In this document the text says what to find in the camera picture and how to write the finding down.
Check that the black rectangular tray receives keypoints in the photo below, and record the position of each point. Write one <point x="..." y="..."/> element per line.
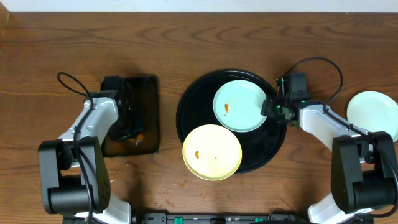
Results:
<point x="146" y="101"/>

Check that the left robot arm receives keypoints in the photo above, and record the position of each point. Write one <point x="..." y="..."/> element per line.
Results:
<point x="73" y="175"/>

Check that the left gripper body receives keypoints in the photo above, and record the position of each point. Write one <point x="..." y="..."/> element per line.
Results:
<point x="125" y="132"/>

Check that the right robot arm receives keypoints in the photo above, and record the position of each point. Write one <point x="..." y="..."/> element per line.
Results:
<point x="363" y="166"/>

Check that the orange green sponge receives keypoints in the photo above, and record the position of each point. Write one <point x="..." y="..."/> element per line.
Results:
<point x="137" y="140"/>

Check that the yellow plate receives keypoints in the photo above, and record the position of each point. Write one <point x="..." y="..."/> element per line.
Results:
<point x="212" y="152"/>

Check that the round black tray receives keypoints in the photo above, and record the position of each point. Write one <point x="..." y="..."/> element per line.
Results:
<point x="196" y="108"/>

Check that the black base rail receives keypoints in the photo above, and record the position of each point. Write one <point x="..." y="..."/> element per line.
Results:
<point x="162" y="218"/>

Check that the light blue plate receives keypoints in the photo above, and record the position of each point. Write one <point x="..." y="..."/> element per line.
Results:
<point x="237" y="106"/>
<point x="373" y="111"/>

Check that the light blue plate top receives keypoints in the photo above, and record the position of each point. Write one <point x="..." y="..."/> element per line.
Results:
<point x="373" y="111"/>

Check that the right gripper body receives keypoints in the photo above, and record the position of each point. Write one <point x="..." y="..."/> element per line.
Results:
<point x="274" y="108"/>

